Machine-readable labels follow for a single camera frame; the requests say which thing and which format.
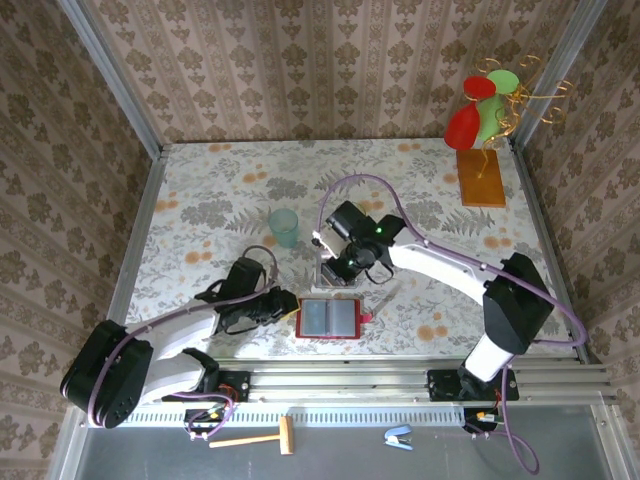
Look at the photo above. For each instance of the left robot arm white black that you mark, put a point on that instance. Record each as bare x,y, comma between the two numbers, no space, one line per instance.
185,322

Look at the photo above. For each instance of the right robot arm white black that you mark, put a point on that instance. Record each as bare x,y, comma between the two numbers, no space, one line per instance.
435,262

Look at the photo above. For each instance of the clear acrylic box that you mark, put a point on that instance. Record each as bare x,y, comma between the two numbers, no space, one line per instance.
318,272

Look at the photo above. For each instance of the blue-green plastic cup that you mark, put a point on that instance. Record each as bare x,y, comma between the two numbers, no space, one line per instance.
284,227

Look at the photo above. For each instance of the wooden mallet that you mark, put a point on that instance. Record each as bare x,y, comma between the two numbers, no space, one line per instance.
286,435

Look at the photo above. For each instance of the blue stapler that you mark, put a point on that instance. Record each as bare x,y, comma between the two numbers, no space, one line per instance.
397,436

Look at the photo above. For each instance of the red plastic wine glass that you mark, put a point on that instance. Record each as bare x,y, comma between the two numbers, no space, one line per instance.
462,127

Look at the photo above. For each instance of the green plastic wine glass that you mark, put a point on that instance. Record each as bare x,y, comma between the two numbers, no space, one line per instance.
490,120

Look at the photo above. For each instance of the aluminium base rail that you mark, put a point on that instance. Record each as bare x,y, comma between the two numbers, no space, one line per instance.
340,385

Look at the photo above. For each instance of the aluminium side rail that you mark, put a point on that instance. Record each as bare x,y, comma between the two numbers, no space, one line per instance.
530,200
145,210

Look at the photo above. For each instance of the aluminium frame post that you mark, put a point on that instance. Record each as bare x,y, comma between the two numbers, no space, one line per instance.
115,75
560,75

